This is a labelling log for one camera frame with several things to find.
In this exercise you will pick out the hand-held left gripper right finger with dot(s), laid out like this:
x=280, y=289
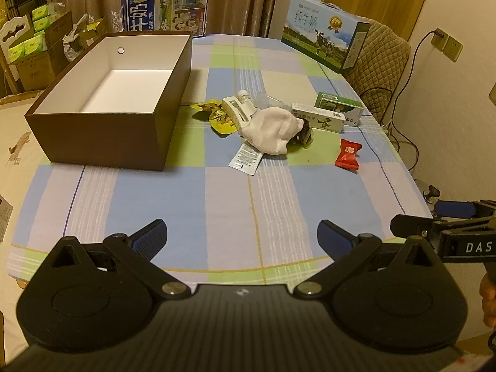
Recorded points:
x=333, y=237

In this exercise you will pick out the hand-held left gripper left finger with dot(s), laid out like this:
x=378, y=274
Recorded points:
x=149, y=237

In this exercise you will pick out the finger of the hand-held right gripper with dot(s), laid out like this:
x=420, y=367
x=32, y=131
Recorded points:
x=455, y=209
x=410, y=226

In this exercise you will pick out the red candy packet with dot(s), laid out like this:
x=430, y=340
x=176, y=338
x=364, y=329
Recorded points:
x=348, y=154

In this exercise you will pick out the dark shiny packet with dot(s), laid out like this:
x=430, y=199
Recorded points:
x=305, y=133

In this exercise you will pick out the brown cardboard box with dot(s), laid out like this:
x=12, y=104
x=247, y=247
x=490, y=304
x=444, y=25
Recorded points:
x=97, y=139

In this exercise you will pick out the white sachet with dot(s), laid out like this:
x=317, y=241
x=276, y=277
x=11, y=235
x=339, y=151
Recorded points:
x=246, y=159

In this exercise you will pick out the white medicine box green print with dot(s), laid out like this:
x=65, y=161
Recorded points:
x=321, y=118

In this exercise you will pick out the white sock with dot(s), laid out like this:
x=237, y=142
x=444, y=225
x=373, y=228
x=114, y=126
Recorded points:
x=271, y=130

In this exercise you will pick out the yellow snack packet dark print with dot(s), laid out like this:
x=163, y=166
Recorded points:
x=205, y=105

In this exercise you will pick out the small white bottle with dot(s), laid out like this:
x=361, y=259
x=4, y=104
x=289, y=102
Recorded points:
x=243, y=95

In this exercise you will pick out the person's right hand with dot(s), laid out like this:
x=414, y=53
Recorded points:
x=489, y=302

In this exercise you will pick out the checked tablecloth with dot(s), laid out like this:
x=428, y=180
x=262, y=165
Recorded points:
x=232, y=201

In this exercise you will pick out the printed leaflet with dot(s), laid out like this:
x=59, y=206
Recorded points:
x=4, y=217

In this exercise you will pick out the clear plastic wrapper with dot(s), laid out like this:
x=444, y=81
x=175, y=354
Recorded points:
x=271, y=102

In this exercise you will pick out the large flat white carton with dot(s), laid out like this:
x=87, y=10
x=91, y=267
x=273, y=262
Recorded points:
x=17, y=147

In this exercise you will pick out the chair with quilted cover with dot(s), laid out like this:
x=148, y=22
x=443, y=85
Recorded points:
x=381, y=62

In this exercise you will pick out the black charger plug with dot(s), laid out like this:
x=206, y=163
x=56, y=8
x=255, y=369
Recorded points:
x=440, y=34

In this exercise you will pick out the open carton with white flap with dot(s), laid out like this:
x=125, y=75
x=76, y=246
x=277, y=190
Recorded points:
x=33, y=69

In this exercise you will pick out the light blue milk carton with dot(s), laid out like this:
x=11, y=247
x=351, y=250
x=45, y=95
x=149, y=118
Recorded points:
x=321, y=31

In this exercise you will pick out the crumpled plastic bag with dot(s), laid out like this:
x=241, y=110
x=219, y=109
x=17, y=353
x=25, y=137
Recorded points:
x=73, y=40

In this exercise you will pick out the brown cardboard carton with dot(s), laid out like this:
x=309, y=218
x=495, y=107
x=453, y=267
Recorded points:
x=58, y=35

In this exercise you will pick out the dark blue milk carton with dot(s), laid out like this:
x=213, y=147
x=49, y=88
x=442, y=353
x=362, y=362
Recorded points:
x=166, y=6

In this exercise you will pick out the wall socket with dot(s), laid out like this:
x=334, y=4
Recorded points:
x=451, y=48

